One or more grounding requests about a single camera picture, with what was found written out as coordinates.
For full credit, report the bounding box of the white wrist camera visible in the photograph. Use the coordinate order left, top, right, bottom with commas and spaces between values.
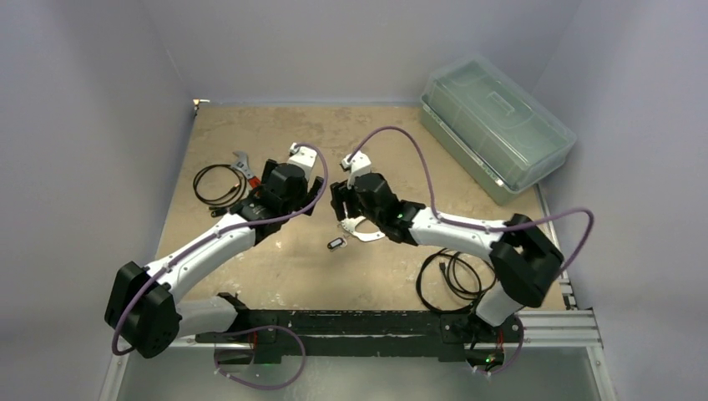
286, 143, 318, 177
340, 150, 372, 188

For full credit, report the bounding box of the black coiled cable right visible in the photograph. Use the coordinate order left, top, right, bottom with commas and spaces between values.
416, 249, 499, 314

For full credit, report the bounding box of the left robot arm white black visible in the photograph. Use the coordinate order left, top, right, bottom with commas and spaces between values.
104, 147, 328, 358

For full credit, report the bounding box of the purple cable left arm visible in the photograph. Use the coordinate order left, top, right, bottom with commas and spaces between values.
110, 142, 330, 357

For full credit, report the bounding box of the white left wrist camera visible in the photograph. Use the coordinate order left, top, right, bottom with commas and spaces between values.
286, 143, 318, 177

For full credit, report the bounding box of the black key tag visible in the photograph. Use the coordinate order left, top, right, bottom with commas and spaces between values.
326, 236, 347, 251

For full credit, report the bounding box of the black coiled cable left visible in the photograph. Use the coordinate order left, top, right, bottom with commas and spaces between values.
192, 163, 248, 207

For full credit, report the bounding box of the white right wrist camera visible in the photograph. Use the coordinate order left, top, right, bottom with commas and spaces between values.
340, 150, 372, 188

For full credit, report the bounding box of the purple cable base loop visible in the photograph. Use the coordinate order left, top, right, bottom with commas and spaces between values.
213, 324, 308, 391

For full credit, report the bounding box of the large metal key organizer ring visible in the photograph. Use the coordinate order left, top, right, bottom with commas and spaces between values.
338, 212, 387, 243

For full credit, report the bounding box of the black coiled cable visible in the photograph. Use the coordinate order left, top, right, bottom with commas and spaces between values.
192, 163, 248, 207
416, 249, 499, 314

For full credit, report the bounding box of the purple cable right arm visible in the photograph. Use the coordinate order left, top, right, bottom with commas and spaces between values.
345, 125, 595, 278

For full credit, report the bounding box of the clear plastic storage box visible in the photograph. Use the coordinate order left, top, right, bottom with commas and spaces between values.
421, 55, 577, 203

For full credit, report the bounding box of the red adjustable wrench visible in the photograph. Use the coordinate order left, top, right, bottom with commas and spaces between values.
231, 150, 260, 190

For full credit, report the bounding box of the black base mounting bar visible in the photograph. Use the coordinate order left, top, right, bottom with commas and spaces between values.
195, 294, 521, 367

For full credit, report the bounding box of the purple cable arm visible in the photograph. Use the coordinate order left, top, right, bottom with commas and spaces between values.
110, 142, 330, 357
345, 125, 595, 278

